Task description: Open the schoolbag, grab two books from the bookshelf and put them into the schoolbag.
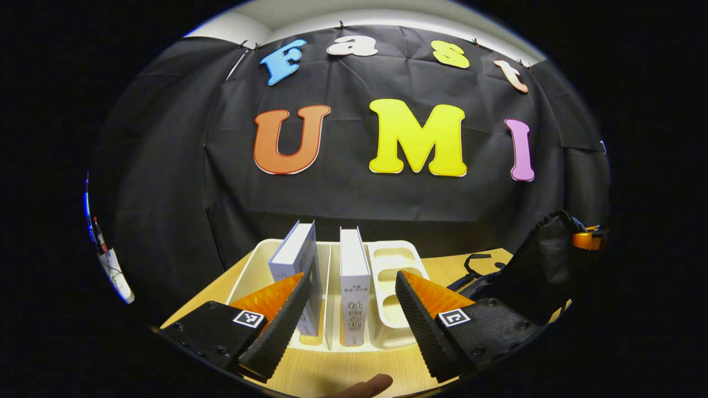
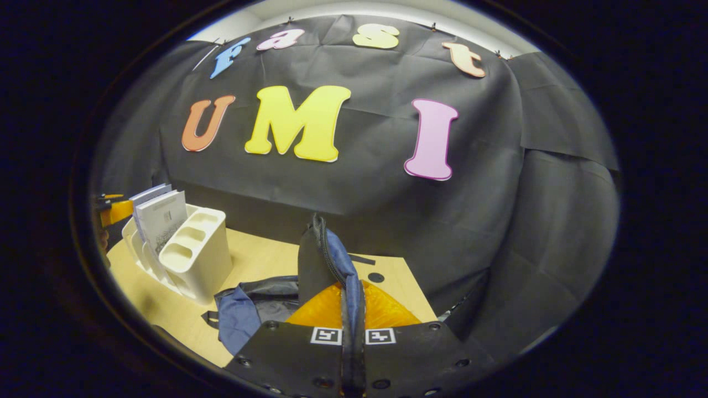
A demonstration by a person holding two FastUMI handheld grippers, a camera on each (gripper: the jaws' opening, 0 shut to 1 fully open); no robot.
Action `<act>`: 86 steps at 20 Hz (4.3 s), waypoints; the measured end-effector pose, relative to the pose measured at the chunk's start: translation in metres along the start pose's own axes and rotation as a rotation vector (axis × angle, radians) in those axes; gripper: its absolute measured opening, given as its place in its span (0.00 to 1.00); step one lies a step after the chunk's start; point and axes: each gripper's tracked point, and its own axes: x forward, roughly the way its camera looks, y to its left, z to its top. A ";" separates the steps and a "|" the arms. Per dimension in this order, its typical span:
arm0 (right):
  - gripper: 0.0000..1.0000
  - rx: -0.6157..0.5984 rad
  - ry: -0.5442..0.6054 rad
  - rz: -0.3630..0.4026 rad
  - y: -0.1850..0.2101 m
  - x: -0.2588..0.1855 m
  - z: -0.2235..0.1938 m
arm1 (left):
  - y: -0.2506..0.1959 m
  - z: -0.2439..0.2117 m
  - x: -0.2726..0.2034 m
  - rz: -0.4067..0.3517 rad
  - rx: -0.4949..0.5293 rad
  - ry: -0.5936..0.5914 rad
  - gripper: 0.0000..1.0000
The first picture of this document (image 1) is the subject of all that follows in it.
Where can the black backdrop cloth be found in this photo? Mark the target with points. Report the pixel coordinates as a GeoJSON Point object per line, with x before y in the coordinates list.
{"type": "Point", "coordinates": [359, 204]}

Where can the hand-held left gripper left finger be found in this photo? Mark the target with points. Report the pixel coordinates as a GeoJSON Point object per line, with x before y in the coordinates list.
{"type": "Point", "coordinates": [282, 326]}

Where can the red bottle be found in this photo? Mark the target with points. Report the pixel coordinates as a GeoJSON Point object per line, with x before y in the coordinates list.
{"type": "Point", "coordinates": [99, 237]}

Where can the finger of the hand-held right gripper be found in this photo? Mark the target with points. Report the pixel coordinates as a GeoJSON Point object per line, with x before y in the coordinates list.
{"type": "Point", "coordinates": [589, 239]}

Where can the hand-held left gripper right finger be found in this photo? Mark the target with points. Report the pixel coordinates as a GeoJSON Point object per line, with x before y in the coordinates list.
{"type": "Point", "coordinates": [423, 326]}

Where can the blue schoolbag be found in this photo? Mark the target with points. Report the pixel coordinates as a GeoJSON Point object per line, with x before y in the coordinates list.
{"type": "Point", "coordinates": [542, 265]}

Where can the white plastic bookshelf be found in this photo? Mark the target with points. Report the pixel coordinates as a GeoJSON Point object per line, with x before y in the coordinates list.
{"type": "Point", "coordinates": [395, 260]}

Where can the white patterned cover book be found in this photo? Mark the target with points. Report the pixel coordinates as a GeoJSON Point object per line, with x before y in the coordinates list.
{"type": "Point", "coordinates": [354, 276]}

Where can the lavender cover book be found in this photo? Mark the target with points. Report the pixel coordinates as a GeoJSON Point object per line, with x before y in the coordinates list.
{"type": "Point", "coordinates": [296, 254]}

